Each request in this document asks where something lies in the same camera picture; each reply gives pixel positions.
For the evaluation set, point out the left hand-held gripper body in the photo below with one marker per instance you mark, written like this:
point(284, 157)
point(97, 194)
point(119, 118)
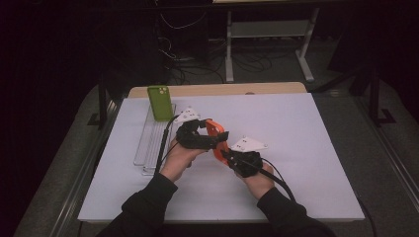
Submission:
point(191, 140)

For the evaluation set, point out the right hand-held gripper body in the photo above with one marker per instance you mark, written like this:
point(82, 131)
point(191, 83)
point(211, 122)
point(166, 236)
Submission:
point(247, 163)

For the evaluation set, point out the orange phone case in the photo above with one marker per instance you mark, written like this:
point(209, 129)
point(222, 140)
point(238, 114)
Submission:
point(214, 126)

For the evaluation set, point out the clear plastic rack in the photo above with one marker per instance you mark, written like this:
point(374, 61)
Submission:
point(150, 144)

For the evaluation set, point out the green phone case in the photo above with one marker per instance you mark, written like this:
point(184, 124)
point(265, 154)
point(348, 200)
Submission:
point(160, 105)

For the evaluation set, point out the person's left hand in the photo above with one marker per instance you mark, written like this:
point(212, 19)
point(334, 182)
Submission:
point(178, 161)

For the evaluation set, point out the person's right hand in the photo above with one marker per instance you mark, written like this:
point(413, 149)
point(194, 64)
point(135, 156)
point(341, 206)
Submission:
point(262, 184)

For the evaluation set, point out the wooden table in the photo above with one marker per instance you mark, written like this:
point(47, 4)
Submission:
point(214, 89)

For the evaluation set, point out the white table board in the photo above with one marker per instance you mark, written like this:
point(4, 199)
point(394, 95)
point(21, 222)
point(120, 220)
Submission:
point(313, 164)

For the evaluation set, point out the black metal stand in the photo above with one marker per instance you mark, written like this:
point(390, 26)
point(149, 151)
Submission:
point(375, 98)
point(102, 105)

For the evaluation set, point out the white metal table frame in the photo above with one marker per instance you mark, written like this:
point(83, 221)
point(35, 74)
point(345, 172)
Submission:
point(270, 29)

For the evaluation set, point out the metal floor rail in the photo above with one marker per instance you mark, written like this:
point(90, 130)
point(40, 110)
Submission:
point(392, 164)
point(82, 184)

